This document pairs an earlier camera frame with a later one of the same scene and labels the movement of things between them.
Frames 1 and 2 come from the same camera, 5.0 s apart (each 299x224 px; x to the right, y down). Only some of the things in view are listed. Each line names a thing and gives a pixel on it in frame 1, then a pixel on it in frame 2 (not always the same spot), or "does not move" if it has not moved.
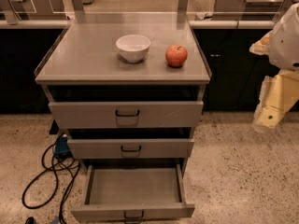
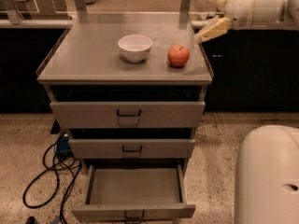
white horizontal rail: (192, 24) does not move
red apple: (176, 56) does not move
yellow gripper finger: (278, 94) -> (217, 29)
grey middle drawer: (94, 148) does not move
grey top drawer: (138, 114) does not move
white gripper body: (285, 46) -> (243, 9)
